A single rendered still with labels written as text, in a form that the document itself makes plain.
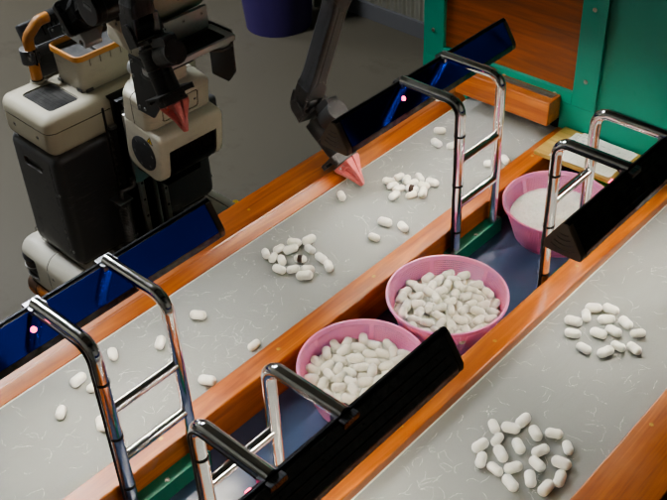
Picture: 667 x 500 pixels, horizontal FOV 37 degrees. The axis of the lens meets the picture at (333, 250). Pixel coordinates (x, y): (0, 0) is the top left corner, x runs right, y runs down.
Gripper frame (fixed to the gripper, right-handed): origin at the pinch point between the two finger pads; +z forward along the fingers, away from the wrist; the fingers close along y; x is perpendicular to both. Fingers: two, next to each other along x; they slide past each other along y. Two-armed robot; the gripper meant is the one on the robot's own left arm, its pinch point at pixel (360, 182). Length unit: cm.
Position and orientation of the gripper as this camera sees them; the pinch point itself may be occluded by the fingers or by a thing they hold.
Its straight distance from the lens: 255.9
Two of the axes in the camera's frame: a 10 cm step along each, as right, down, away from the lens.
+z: 5.9, 8.0, -0.3
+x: -4.4, 3.6, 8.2
